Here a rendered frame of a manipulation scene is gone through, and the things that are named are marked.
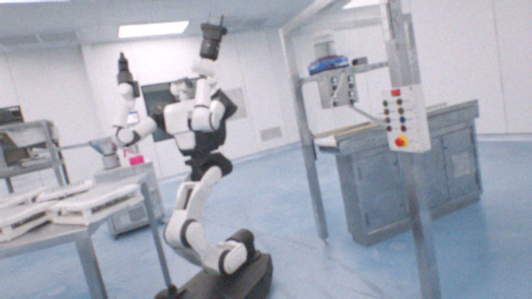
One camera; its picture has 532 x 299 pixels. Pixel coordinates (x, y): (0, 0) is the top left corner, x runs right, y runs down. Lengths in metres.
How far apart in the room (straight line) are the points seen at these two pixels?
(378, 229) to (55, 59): 5.98
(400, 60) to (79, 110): 5.90
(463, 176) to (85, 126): 5.90
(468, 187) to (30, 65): 6.59
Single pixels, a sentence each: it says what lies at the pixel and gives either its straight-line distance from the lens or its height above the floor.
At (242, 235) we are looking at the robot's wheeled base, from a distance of 2.05.
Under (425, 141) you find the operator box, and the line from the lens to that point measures 1.35.
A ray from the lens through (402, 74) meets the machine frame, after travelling 1.43.
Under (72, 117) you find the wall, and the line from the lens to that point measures 6.62.
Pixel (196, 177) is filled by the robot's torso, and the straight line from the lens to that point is 1.77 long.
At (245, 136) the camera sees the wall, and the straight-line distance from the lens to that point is 7.16.
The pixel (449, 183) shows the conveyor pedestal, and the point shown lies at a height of 0.24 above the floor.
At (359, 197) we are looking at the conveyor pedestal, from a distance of 2.24.
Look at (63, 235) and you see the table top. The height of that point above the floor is 0.82.
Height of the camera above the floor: 1.10
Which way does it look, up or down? 7 degrees down
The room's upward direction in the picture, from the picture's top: 12 degrees counter-clockwise
